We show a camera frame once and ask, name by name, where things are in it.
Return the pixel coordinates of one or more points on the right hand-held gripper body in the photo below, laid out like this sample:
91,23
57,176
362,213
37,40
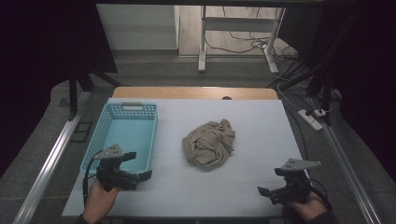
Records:
292,186

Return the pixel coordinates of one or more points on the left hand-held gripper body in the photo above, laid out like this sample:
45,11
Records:
116,177

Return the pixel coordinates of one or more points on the light blue plastic basket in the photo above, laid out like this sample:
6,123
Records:
129,133

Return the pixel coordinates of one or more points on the khaki garment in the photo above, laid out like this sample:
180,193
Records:
208,146

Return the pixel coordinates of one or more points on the person's right hand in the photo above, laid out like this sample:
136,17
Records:
306,207

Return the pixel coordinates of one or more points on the person's left hand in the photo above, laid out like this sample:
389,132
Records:
99,202

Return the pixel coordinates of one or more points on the white board mat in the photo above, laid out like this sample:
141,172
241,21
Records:
243,186

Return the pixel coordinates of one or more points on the black floor plate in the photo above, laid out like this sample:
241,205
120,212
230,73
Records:
81,132

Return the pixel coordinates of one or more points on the white power strip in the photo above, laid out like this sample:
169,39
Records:
309,119

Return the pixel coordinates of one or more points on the white plug adaptor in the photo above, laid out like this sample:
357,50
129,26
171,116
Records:
319,112

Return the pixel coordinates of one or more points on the black metal stand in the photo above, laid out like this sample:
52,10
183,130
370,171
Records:
326,93
73,93

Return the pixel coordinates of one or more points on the wooden table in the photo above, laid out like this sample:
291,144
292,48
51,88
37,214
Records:
193,92

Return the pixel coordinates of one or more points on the white cabinet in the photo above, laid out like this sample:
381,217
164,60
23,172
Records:
137,28

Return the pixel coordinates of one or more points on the dark curtain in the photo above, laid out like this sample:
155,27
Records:
367,62
37,62

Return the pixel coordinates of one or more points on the aluminium rail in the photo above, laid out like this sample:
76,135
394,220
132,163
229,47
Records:
49,161
345,168

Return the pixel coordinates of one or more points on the white metal desk frame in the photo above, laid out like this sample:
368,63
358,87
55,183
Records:
202,40

